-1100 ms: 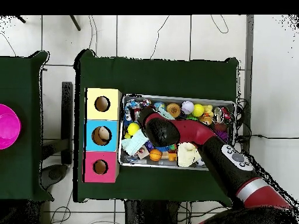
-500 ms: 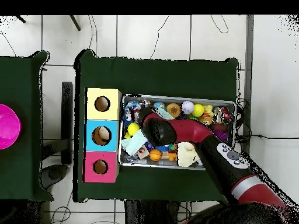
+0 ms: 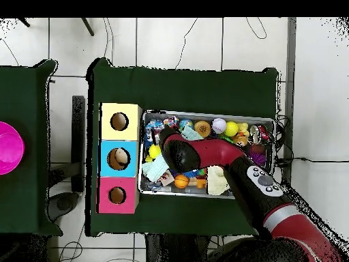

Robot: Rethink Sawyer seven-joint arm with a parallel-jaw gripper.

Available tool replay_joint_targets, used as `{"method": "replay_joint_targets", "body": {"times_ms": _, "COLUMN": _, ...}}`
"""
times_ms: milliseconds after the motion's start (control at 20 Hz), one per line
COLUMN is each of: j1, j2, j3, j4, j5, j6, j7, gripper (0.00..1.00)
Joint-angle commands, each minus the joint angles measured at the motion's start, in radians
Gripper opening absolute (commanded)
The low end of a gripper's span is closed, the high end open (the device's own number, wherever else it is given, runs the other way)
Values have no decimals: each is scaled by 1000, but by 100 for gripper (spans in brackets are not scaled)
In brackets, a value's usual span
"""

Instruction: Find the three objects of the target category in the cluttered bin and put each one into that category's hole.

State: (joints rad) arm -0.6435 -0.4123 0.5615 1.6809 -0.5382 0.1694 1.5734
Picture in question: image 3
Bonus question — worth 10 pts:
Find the toy burger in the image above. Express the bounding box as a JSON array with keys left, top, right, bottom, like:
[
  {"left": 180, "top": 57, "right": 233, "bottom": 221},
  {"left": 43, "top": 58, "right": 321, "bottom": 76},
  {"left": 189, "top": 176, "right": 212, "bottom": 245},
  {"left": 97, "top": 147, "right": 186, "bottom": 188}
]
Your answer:
[{"left": 194, "top": 120, "right": 211, "bottom": 138}]

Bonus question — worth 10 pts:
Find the light blue cloth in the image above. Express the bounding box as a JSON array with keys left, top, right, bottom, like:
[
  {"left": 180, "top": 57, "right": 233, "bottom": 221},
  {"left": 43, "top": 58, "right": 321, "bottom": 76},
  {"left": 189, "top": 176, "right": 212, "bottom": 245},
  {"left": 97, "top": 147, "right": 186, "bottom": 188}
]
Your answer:
[{"left": 141, "top": 126, "right": 204, "bottom": 183}]

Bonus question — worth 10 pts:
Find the cream yellow cloth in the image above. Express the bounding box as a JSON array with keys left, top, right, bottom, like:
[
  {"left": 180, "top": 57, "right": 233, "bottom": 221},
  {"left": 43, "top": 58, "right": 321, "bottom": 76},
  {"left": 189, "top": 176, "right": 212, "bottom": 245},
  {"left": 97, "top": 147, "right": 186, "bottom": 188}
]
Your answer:
[{"left": 207, "top": 165, "right": 231, "bottom": 197}]

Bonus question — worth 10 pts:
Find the shallow clear mesh bin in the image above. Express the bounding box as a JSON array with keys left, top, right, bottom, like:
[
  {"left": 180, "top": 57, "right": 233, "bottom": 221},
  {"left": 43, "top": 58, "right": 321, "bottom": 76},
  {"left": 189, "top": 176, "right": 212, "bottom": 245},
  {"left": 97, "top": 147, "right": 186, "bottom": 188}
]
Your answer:
[{"left": 137, "top": 109, "right": 276, "bottom": 201}]

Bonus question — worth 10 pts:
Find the crushed red soda can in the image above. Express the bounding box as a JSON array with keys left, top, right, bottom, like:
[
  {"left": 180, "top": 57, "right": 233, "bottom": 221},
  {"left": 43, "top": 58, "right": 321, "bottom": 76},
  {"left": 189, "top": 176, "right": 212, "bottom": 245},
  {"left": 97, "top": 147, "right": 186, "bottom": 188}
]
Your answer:
[{"left": 249, "top": 124, "right": 273, "bottom": 145}]

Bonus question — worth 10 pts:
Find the black flat panel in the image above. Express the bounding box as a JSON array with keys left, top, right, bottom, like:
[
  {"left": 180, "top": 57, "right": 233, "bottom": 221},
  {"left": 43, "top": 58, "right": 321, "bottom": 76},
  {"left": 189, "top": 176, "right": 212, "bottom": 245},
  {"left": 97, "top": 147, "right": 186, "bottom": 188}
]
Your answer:
[{"left": 71, "top": 95, "right": 86, "bottom": 193}]

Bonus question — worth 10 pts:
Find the yellow tennis ball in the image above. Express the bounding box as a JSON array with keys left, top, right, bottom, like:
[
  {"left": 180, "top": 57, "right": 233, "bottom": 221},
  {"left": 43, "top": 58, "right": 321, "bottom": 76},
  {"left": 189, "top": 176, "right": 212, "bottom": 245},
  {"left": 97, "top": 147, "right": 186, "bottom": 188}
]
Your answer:
[{"left": 224, "top": 121, "right": 239, "bottom": 137}]

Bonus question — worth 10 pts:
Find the purple spiky ball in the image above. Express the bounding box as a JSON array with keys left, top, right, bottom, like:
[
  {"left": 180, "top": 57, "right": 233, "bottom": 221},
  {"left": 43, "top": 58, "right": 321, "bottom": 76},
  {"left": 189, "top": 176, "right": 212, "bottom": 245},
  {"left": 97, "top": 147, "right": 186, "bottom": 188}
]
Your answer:
[{"left": 246, "top": 152, "right": 267, "bottom": 167}]

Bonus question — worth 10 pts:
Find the smooth yellow ball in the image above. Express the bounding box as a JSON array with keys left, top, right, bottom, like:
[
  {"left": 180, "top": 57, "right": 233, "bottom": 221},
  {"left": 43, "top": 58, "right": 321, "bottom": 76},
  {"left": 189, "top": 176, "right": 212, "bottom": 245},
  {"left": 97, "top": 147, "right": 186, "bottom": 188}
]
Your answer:
[{"left": 148, "top": 143, "right": 163, "bottom": 160}]

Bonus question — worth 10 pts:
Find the dark green tablecloth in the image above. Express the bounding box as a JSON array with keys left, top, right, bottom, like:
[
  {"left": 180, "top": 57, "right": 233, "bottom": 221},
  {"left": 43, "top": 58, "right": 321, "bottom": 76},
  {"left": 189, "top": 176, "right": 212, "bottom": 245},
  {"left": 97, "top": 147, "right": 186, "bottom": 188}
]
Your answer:
[
  {"left": 0, "top": 59, "right": 63, "bottom": 236},
  {"left": 85, "top": 57, "right": 279, "bottom": 242}
]

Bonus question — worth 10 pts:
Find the grey round stand base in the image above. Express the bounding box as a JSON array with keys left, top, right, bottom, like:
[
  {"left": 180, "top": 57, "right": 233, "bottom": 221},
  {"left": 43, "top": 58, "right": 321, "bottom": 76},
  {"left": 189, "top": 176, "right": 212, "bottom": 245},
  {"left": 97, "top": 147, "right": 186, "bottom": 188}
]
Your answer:
[{"left": 47, "top": 192, "right": 80, "bottom": 222}]

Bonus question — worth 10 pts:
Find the small orange basketball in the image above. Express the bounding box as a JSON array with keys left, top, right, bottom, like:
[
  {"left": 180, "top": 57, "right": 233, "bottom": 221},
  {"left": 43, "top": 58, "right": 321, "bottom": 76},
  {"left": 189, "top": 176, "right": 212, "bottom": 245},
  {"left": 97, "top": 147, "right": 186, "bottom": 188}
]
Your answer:
[{"left": 174, "top": 174, "right": 189, "bottom": 190}]

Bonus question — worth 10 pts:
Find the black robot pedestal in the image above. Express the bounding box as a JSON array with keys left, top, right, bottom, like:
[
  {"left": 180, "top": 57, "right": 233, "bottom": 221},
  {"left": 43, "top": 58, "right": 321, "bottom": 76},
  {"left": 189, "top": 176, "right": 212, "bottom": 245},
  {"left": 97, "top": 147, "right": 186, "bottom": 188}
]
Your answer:
[{"left": 145, "top": 233, "right": 211, "bottom": 262}]

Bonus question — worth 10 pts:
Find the wooden box with three holes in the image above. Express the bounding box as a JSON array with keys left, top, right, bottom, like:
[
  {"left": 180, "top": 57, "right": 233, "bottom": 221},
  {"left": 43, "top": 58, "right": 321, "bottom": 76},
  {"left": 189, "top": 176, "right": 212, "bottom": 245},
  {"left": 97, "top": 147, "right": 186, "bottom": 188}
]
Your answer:
[{"left": 96, "top": 102, "right": 143, "bottom": 214}]

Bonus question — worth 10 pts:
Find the pink plastic bowl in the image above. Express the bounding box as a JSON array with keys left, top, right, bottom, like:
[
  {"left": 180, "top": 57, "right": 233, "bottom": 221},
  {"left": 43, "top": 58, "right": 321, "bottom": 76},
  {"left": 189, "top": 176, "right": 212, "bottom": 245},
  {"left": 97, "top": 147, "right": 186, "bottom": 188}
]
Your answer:
[{"left": 0, "top": 121, "right": 26, "bottom": 175}]

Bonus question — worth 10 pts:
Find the white baseball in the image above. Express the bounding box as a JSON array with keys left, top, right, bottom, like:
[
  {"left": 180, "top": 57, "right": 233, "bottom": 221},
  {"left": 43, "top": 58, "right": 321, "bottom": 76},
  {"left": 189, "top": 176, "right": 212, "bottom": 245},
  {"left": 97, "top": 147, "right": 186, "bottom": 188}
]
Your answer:
[{"left": 211, "top": 117, "right": 228, "bottom": 135}]

